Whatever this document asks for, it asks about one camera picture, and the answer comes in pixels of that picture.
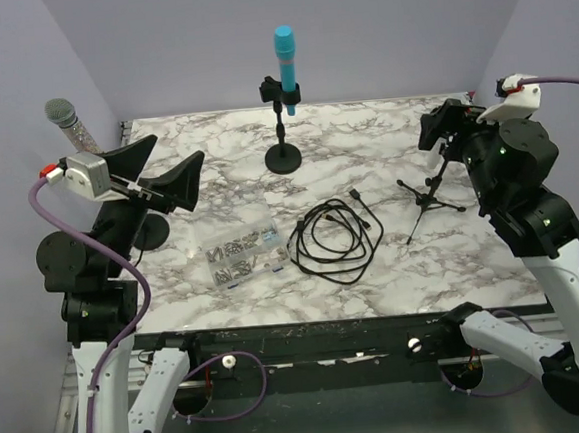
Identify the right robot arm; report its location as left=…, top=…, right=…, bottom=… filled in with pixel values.
left=418, top=98, right=579, bottom=416

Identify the blue microphone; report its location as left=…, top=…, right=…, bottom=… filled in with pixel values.
left=273, top=25, right=298, bottom=116

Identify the clear plastic screw box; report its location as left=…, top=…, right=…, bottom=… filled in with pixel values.
left=194, top=202, right=290, bottom=290

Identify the glitter silver microphone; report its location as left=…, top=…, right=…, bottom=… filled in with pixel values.
left=44, top=98, right=103, bottom=155

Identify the white microphone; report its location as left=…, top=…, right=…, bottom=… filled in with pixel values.
left=427, top=148, right=441, bottom=169

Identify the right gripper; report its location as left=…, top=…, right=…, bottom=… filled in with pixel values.
left=417, top=91, right=515, bottom=212

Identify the black tripod shock-mount stand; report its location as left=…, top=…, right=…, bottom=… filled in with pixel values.
left=396, top=144, right=467, bottom=245

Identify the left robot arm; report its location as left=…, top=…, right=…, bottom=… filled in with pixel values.
left=28, top=135, right=205, bottom=433

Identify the coiled black usb cable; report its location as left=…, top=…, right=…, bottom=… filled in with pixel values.
left=284, top=185, right=389, bottom=292

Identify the black desk mic stand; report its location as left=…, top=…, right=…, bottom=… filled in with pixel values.
left=133, top=213, right=170, bottom=252

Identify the black round-base mic stand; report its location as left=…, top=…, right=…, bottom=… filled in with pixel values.
left=258, top=76, right=302, bottom=175

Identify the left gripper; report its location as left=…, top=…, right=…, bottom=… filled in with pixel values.
left=88, top=130, right=212, bottom=277

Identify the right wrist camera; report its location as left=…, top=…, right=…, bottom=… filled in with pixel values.
left=476, top=73, right=542, bottom=124

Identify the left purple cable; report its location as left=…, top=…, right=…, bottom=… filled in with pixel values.
left=26, top=161, right=273, bottom=433

